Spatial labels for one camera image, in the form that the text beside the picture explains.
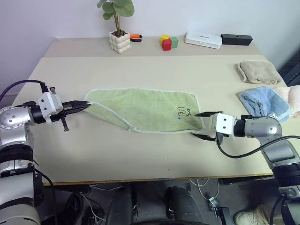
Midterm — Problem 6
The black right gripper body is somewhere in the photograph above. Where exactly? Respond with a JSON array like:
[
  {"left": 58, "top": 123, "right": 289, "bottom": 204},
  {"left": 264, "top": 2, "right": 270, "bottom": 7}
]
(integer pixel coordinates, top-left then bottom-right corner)
[{"left": 205, "top": 113, "right": 230, "bottom": 145}]

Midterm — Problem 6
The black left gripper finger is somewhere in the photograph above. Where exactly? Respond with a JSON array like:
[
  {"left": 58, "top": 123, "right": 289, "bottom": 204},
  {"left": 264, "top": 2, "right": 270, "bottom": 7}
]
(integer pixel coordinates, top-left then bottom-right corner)
[
  {"left": 62, "top": 100, "right": 92, "bottom": 109},
  {"left": 63, "top": 103, "right": 91, "bottom": 116}
]

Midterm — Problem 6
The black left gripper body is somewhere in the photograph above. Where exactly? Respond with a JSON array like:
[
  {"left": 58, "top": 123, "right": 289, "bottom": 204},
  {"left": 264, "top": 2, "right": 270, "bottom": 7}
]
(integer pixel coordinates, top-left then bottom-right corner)
[{"left": 50, "top": 87, "right": 70, "bottom": 133}]

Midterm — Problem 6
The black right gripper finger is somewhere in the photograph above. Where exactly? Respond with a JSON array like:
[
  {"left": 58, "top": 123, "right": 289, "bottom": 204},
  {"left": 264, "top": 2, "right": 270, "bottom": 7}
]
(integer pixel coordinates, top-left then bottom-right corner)
[
  {"left": 191, "top": 132, "right": 217, "bottom": 142},
  {"left": 194, "top": 111, "right": 224, "bottom": 118}
]

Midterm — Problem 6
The green towel with black print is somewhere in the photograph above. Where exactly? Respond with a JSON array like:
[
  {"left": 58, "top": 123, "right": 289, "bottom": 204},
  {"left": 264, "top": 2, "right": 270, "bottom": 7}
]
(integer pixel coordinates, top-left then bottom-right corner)
[{"left": 83, "top": 87, "right": 205, "bottom": 135}]

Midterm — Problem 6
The blue crumpled towel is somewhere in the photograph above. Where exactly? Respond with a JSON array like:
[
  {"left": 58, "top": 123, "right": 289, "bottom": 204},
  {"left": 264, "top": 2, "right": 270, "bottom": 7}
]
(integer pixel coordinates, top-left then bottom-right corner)
[{"left": 238, "top": 86, "right": 291, "bottom": 123}]

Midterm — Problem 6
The beige folded towel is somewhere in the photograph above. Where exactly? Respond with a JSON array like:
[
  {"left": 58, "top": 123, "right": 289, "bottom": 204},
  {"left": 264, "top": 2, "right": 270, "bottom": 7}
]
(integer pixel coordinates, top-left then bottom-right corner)
[{"left": 237, "top": 60, "right": 283, "bottom": 85}]

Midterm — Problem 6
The pale pink towel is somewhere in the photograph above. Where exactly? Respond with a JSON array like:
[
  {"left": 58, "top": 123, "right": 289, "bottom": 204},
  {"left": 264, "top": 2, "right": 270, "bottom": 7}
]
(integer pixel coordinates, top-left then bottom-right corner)
[{"left": 273, "top": 85, "right": 300, "bottom": 119}]

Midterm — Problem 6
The metal table clamp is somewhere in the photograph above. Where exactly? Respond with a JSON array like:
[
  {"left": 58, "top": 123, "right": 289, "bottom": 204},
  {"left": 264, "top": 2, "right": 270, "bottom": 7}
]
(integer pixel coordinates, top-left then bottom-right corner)
[{"left": 208, "top": 196, "right": 220, "bottom": 210}]

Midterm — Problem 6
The dark rounded shape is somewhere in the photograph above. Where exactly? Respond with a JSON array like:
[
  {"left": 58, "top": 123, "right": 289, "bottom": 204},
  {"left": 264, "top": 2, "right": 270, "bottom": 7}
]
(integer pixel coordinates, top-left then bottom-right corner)
[{"left": 165, "top": 186, "right": 203, "bottom": 222}]

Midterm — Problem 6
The white bubble plant pot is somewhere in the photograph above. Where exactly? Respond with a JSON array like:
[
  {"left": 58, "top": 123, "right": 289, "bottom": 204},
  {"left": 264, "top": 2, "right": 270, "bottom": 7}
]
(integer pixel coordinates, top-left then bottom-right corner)
[{"left": 108, "top": 30, "right": 131, "bottom": 55}]

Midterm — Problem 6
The white router box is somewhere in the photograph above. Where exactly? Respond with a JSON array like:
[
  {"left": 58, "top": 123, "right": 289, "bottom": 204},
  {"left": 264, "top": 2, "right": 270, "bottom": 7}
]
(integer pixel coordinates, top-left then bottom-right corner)
[{"left": 184, "top": 32, "right": 223, "bottom": 50}]

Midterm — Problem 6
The red cube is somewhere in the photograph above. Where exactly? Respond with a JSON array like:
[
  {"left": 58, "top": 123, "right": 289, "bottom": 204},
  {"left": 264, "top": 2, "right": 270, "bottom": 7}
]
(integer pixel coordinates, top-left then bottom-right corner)
[{"left": 162, "top": 39, "right": 173, "bottom": 52}]

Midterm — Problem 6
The black rectangular box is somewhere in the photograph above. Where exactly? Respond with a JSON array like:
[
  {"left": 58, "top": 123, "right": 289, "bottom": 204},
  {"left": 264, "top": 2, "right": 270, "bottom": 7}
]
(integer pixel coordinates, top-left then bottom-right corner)
[{"left": 220, "top": 33, "right": 254, "bottom": 46}]

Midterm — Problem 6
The beige sneaker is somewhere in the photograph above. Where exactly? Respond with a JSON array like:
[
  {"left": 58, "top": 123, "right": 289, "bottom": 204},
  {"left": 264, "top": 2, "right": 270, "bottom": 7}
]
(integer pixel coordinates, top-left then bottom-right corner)
[{"left": 234, "top": 204, "right": 274, "bottom": 225}]

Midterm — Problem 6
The green leafy plant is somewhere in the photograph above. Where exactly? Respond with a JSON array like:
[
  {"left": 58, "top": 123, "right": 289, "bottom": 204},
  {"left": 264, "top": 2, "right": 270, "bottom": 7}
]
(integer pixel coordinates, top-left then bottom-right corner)
[{"left": 97, "top": 0, "right": 135, "bottom": 36}]

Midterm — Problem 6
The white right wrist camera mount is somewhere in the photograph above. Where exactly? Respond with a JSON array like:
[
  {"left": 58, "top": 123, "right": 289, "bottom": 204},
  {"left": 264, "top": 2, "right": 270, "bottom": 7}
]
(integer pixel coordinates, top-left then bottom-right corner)
[{"left": 210, "top": 112, "right": 236, "bottom": 141}]

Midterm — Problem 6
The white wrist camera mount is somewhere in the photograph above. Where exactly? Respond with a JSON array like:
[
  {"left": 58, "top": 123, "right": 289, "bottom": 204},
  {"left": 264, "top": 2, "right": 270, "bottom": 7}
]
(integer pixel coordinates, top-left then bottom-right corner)
[
  {"left": 37, "top": 92, "right": 64, "bottom": 125},
  {"left": 210, "top": 112, "right": 236, "bottom": 141}
]

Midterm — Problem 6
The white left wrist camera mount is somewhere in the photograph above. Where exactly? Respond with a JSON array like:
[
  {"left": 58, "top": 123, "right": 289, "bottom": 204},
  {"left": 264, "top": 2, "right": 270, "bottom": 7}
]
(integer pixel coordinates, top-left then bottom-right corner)
[{"left": 37, "top": 92, "right": 64, "bottom": 125}]

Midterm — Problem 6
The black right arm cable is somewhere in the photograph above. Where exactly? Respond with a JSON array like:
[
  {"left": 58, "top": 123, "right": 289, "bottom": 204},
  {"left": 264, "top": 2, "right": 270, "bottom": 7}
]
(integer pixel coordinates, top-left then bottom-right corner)
[{"left": 217, "top": 135, "right": 300, "bottom": 159}]

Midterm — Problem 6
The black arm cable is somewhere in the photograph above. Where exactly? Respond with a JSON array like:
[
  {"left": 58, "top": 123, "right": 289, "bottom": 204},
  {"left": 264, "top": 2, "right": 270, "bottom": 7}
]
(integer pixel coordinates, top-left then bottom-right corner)
[
  {"left": 217, "top": 135, "right": 300, "bottom": 159},
  {"left": 0, "top": 79, "right": 49, "bottom": 100}
]

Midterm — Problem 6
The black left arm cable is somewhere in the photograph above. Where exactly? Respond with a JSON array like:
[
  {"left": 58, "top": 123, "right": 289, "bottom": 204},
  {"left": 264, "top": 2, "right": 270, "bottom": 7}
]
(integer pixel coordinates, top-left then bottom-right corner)
[{"left": 0, "top": 79, "right": 49, "bottom": 100}]

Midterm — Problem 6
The white thin cable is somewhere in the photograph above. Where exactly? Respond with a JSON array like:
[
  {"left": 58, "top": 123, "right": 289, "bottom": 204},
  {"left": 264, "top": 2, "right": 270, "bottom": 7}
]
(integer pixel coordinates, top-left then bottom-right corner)
[{"left": 189, "top": 178, "right": 213, "bottom": 201}]

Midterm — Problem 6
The thin black body cable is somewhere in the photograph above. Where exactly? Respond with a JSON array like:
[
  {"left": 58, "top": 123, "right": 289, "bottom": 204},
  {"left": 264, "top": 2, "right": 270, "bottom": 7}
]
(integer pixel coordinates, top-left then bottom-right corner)
[{"left": 32, "top": 159, "right": 59, "bottom": 225}]

